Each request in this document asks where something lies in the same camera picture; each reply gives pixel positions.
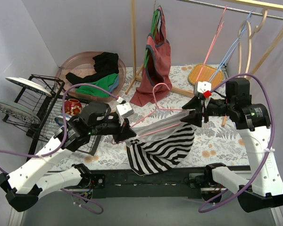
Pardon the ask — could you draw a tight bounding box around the pink wire hanger front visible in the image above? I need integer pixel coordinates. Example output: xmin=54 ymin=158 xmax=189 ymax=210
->
xmin=110 ymin=82 xmax=191 ymax=145

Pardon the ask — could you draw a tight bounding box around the pink wire hanger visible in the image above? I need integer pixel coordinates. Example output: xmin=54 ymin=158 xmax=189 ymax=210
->
xmin=110 ymin=82 xmax=191 ymax=145
xmin=196 ymin=5 xmax=227 ymax=82

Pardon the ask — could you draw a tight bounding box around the black white striped tank top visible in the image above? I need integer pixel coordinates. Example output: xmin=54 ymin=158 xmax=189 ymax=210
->
xmin=126 ymin=111 xmax=194 ymax=176

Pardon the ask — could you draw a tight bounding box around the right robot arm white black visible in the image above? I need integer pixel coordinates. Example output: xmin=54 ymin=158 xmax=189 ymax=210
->
xmin=183 ymin=77 xmax=283 ymax=213

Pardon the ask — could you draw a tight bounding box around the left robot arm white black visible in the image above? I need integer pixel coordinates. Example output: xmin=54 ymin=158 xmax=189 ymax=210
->
xmin=0 ymin=101 xmax=136 ymax=212

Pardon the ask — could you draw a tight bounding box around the red tank top green trim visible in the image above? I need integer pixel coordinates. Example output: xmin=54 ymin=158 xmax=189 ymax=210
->
xmin=130 ymin=6 xmax=173 ymax=107

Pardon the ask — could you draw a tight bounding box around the green plastic hanger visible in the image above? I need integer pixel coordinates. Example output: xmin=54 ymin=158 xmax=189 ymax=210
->
xmin=143 ymin=9 xmax=160 ymax=68

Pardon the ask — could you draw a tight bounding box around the wooden hanger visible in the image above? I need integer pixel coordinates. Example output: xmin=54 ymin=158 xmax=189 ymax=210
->
xmin=238 ymin=8 xmax=268 ymax=74

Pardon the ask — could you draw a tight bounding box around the orange woven bamboo tray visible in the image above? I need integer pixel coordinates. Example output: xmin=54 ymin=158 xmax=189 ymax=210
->
xmin=188 ymin=64 xmax=224 ymax=88

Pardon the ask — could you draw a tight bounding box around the floral tablecloth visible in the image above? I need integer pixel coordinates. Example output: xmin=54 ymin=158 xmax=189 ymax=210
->
xmin=36 ymin=65 xmax=253 ymax=170

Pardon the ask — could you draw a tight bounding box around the blue garment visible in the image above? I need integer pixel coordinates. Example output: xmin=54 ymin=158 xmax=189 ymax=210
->
xmin=108 ymin=75 xmax=119 ymax=93

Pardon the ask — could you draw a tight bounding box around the green garment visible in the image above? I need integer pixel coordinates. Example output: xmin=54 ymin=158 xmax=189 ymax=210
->
xmin=75 ymin=73 xmax=118 ymax=98

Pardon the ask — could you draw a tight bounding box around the red floral bowl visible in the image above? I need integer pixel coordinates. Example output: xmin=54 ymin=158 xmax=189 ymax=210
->
xmin=61 ymin=98 xmax=82 ymax=116

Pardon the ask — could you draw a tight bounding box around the blue white ceramic bowl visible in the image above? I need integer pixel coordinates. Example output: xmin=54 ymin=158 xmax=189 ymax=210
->
xmin=54 ymin=114 xmax=71 ymax=126

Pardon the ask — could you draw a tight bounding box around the black garment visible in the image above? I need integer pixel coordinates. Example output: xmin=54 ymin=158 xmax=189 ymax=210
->
xmin=66 ymin=52 xmax=119 ymax=85

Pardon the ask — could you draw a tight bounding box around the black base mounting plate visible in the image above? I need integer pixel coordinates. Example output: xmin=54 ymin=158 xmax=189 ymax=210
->
xmin=92 ymin=167 xmax=205 ymax=199

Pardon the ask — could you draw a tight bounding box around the pink translucent plastic basin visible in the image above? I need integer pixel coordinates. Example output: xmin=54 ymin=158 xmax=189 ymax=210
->
xmin=56 ymin=51 xmax=126 ymax=103

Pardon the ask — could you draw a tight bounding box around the metal hanging rod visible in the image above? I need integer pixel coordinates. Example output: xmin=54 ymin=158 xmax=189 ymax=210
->
xmin=178 ymin=0 xmax=283 ymax=21

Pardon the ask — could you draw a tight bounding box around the blue patterned plate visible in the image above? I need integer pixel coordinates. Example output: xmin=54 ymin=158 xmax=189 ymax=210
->
xmin=0 ymin=99 xmax=41 ymax=124

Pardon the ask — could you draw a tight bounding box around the white plate dark rim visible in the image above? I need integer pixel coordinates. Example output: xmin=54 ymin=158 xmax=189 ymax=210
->
xmin=5 ymin=77 xmax=51 ymax=96

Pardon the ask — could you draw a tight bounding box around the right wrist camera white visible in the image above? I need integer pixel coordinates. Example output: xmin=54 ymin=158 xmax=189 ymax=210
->
xmin=194 ymin=81 xmax=212 ymax=98

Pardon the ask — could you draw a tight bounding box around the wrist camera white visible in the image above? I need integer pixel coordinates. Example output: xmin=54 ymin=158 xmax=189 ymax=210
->
xmin=116 ymin=96 xmax=134 ymax=126
xmin=194 ymin=81 xmax=212 ymax=98

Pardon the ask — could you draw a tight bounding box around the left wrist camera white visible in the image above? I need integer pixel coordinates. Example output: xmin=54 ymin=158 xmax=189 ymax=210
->
xmin=116 ymin=96 xmax=134 ymax=126

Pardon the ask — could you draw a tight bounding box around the blue wire hanger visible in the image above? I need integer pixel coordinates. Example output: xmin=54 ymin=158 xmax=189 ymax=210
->
xmin=208 ymin=10 xmax=253 ymax=82

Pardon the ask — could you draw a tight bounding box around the black wire dish rack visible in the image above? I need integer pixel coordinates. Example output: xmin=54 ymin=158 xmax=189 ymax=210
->
xmin=2 ymin=74 xmax=109 ymax=172

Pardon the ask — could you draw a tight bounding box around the pink wire hanger rear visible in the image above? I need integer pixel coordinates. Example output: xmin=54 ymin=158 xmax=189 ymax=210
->
xmin=196 ymin=5 xmax=227 ymax=82

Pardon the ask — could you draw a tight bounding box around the wooden clothes rack frame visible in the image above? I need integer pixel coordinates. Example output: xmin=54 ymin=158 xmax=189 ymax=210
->
xmin=125 ymin=0 xmax=283 ymax=128

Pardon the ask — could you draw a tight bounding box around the aluminium frame rail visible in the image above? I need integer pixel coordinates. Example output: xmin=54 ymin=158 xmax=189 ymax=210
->
xmin=8 ymin=170 xmax=283 ymax=226

